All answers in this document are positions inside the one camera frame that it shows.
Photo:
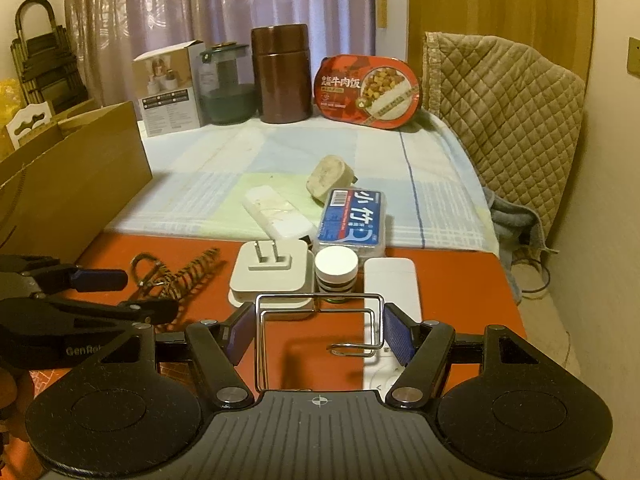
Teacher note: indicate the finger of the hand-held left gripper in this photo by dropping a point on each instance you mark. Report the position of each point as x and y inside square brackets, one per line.
[97, 279]
[145, 311]

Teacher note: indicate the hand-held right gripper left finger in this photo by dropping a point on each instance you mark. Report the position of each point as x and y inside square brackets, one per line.
[241, 334]

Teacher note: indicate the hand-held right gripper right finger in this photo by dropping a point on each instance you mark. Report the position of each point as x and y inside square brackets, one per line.
[397, 335]

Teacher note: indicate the small jar with white lid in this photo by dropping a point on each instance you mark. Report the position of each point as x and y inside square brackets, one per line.
[336, 270]

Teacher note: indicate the brown cardboard box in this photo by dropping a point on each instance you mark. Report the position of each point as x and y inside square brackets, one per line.
[75, 180]

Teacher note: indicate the blue dental floss box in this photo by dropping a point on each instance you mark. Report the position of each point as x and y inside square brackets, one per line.
[354, 217]

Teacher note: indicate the white flat remote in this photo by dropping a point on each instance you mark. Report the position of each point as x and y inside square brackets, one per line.
[390, 280]

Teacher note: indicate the white plug charger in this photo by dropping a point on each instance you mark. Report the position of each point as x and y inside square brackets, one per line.
[270, 272]

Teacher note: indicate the white remote control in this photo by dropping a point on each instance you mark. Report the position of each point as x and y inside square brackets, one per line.
[272, 210]

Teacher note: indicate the grey cloth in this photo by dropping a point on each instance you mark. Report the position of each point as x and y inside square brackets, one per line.
[515, 225]

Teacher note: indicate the pale plaid tablecloth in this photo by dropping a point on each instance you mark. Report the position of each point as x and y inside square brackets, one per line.
[210, 160]

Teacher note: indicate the beige plug adapter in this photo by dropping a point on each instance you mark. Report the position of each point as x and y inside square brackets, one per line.
[327, 177]

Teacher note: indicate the white carved wooden ornament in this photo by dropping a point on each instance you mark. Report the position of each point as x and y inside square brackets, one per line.
[30, 120]

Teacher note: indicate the yellow plastic bag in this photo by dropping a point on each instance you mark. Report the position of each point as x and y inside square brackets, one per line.
[9, 110]

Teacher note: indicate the white product box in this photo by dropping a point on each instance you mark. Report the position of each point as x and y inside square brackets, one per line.
[167, 92]

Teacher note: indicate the black folding step stool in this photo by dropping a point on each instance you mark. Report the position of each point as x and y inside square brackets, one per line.
[45, 65]

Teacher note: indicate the glass jar with green lid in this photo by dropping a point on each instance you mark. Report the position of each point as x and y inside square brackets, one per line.
[227, 92]

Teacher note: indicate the beige quilted cover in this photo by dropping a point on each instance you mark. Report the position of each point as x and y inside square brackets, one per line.
[515, 120]

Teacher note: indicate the red instant rice meal box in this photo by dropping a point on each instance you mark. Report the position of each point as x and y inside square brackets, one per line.
[367, 90]

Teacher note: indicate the brown thermos canister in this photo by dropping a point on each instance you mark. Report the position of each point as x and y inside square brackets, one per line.
[282, 77]

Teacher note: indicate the purple curtain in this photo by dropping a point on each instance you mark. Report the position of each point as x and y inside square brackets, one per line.
[225, 0]

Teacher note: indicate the wooden door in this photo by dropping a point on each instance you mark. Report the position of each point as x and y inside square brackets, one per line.
[500, 5]

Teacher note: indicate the brass wall socket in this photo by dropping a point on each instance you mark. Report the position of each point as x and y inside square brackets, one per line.
[634, 57]

